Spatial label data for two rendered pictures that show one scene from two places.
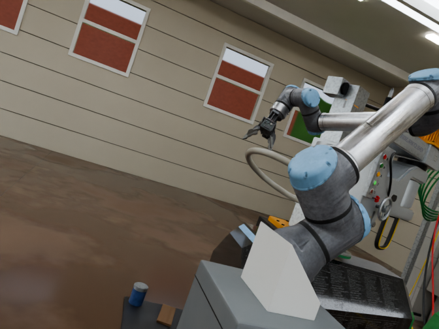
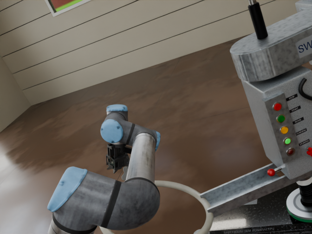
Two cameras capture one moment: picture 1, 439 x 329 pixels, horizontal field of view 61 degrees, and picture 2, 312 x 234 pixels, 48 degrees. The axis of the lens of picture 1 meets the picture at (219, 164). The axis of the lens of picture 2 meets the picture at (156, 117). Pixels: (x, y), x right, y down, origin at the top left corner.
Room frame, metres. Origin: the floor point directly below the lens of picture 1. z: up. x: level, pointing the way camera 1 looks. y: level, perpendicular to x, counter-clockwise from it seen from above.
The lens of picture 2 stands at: (1.00, -1.31, 2.10)
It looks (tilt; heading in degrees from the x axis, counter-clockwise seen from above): 22 degrees down; 44
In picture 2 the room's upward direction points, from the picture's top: 25 degrees counter-clockwise
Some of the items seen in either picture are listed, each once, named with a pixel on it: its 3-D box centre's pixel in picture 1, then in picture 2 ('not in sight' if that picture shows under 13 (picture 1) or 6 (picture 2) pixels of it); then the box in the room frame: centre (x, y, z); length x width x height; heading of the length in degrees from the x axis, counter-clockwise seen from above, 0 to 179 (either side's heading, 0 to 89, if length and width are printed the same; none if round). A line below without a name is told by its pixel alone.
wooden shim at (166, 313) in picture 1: (166, 314); not in sight; (2.48, 0.00, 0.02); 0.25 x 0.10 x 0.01; 0
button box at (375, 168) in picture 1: (375, 173); (282, 128); (2.10, -0.84, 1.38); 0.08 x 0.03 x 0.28; 133
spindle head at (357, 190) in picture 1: (365, 180); (304, 113); (2.29, -0.87, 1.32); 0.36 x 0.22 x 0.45; 133
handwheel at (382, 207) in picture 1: (379, 207); not in sight; (2.23, -0.98, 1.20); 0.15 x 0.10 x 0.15; 133
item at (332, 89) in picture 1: (336, 87); not in sight; (3.14, -0.71, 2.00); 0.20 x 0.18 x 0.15; 13
